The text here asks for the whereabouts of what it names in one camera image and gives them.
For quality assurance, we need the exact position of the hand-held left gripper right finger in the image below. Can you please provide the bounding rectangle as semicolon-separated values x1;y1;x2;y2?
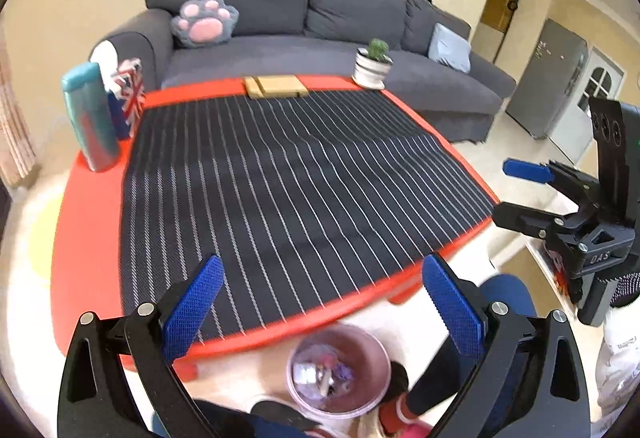
421;252;592;438

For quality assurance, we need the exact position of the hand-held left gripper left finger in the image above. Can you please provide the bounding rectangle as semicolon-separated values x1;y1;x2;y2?
57;254;224;438

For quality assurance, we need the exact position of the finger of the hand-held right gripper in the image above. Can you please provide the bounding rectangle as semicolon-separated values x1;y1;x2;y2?
492;200;585;245
502;158;602;206

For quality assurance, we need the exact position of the pink translucent trash bin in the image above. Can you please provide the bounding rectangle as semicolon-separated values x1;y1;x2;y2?
286;323;392;419

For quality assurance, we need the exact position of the person's right forearm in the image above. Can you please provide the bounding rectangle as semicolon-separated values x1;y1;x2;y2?
597;303;640;425

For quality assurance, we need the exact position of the person's right hand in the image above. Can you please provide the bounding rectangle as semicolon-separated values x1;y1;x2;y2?
607;270;640;308

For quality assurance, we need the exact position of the grey refrigerator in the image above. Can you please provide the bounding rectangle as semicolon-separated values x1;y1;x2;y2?
505;18;590;140

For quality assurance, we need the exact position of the white panelled door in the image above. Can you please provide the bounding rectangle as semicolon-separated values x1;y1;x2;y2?
547;45;626;166

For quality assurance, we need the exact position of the person's left leg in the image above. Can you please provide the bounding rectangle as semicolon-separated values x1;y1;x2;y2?
150;398;321;438

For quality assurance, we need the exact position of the pink slipper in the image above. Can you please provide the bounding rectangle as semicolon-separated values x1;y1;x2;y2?
377;405;433;438

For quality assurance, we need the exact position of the red round table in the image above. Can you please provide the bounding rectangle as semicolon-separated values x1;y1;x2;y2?
52;75;501;381

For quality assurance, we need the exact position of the light blue cushion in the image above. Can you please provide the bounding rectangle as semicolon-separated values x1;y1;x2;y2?
428;23;472;73

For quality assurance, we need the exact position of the black striped table mat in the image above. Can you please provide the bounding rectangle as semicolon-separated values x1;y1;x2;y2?
119;88;496;344

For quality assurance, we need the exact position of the yellow round stool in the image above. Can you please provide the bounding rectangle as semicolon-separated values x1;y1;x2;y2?
27;198;66;289

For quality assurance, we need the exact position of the potted cactus striped pot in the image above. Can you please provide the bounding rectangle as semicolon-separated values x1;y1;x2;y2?
352;38;394;90

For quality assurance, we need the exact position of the teal insulated bottle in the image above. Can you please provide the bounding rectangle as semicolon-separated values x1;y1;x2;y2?
61;62;121;173

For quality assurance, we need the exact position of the flag print tissue box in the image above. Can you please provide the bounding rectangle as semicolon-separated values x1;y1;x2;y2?
107;59;147;140

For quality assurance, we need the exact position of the wooden phone stand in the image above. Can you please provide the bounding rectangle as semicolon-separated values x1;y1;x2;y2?
243;75;309;98

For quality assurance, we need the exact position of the pink curtain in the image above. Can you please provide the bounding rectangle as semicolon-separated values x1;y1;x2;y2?
0;18;41;189

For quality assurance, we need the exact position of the white cloth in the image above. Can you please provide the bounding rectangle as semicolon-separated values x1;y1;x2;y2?
92;40;121;84

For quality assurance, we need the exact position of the grey fabric sofa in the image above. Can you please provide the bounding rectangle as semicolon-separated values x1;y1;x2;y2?
90;0;517;144

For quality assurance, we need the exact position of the grey pink paw cushion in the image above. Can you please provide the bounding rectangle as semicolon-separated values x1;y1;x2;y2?
171;0;240;49

